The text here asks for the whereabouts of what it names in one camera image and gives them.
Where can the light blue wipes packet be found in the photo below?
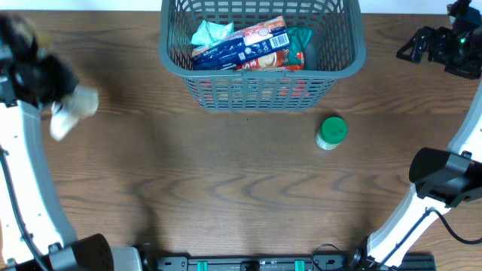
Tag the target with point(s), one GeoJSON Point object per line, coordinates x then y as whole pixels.
{"type": "Point", "coordinates": [209, 33]}

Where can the grey plastic basket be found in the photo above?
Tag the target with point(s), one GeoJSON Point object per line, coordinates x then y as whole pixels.
{"type": "Point", "coordinates": [336, 50]}

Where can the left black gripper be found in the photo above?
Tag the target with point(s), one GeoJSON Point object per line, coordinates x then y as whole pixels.
{"type": "Point", "coordinates": [71, 77]}

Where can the green lidded jar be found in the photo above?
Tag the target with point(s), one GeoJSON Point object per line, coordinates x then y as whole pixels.
{"type": "Point", "coordinates": [331, 133]}

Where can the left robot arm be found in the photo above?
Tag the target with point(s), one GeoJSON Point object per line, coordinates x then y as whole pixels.
{"type": "Point", "coordinates": [36, 232]}

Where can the Kleenex tissue multipack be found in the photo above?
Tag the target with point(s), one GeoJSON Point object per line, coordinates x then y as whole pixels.
{"type": "Point", "coordinates": [242, 46]}

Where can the black mounting rail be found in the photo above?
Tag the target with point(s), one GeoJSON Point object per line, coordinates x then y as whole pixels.
{"type": "Point", "coordinates": [318, 262]}

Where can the orange spaghetti packet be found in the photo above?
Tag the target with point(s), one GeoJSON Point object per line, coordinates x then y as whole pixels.
{"type": "Point", "coordinates": [252, 92]}

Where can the beige paper pouch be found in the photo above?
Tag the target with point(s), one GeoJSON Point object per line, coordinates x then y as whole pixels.
{"type": "Point", "coordinates": [78, 105]}

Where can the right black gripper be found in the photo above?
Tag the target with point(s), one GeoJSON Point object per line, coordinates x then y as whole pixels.
{"type": "Point", "coordinates": [440, 36]}

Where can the green Nescafe coffee bag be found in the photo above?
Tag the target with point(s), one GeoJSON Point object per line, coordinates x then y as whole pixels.
{"type": "Point", "coordinates": [287, 59]}

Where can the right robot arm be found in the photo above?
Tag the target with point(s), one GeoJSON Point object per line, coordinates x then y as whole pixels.
{"type": "Point", "coordinates": [439, 180]}

